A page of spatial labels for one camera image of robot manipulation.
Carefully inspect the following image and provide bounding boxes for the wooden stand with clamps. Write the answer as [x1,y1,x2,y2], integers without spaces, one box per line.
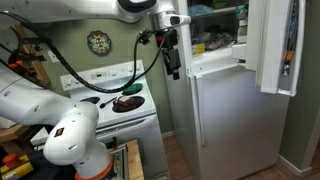
[8,24,52,89]

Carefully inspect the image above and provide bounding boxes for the decorative floral wall plate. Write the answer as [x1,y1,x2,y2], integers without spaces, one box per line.
[87,30,112,56]

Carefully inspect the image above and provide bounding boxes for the white electric stove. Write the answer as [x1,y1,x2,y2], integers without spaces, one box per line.
[31,59,171,180]

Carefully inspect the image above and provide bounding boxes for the yellow food box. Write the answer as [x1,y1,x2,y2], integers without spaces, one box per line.
[191,43,206,56]

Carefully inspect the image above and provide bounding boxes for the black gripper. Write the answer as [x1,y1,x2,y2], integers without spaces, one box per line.
[155,29,183,81]

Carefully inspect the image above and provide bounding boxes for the teal frozen food bag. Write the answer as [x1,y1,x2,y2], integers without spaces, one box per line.
[188,3,214,17]

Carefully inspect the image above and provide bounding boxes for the green leaf pot holder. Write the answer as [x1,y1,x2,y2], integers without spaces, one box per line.
[122,83,144,96]

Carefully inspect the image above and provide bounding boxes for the black stove burner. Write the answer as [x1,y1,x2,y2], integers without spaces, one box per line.
[80,96,101,105]
[112,95,146,113]

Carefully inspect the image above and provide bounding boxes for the white refrigerator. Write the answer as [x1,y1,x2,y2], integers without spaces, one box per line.
[164,0,291,180]

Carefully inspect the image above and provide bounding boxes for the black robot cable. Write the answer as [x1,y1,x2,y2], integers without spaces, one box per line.
[0,10,168,94]

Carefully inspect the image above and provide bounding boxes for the wooden robot cart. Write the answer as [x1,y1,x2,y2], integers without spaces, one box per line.
[111,139,145,180]

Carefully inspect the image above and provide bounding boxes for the black spoon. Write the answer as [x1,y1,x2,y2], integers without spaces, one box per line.
[99,96,118,110]

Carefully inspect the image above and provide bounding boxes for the red yellow emergency stop button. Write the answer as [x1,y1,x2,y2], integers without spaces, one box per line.
[0,153,34,180]

